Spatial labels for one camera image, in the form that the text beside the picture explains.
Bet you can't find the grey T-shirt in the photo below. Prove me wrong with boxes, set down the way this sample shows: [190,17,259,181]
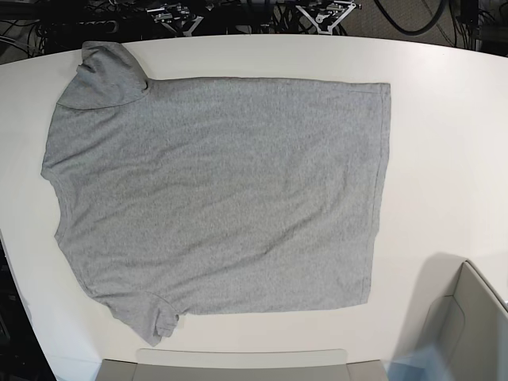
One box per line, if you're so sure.
[41,41,391,345]

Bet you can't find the beige chair back bottom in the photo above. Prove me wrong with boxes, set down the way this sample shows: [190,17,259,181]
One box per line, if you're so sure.
[96,349,388,380]

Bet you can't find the beige partition panel right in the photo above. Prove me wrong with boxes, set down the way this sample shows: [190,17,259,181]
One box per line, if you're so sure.
[423,261,507,380]

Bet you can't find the silver bracket mount left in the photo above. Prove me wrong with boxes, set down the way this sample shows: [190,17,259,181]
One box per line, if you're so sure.
[146,3,203,37]

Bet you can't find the silver bracket mount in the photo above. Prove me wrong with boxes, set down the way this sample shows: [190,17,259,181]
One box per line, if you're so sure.
[295,1,362,36]
[146,3,203,37]

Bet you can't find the silver bracket mount right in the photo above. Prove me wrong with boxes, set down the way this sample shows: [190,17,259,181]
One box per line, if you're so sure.
[295,1,362,36]

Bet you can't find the black cable bundle top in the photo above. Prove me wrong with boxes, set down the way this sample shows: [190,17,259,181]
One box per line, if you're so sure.
[372,0,508,48]

